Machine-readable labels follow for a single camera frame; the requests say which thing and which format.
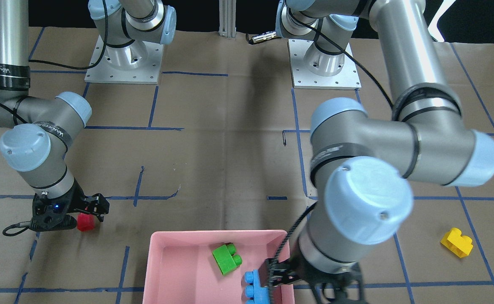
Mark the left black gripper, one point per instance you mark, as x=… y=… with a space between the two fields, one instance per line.
x=301 y=271

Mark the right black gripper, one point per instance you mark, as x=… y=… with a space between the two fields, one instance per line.
x=79 y=198

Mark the blue toy block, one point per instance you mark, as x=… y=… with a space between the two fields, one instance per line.
x=254 y=292

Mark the green toy block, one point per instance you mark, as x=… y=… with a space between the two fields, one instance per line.
x=226 y=258

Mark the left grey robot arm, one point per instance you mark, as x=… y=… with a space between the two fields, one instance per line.
x=361 y=167

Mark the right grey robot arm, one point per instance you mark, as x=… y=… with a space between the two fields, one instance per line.
x=39 y=132

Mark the red toy block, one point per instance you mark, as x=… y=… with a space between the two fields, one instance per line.
x=85 y=222

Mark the yellow toy block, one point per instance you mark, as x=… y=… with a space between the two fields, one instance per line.
x=457 y=243

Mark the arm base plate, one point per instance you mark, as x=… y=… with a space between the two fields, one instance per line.
x=312 y=69
x=139 y=63

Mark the aluminium frame post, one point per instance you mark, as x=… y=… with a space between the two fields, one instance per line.
x=227 y=19

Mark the metal cable connector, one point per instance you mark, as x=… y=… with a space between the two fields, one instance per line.
x=261 y=37

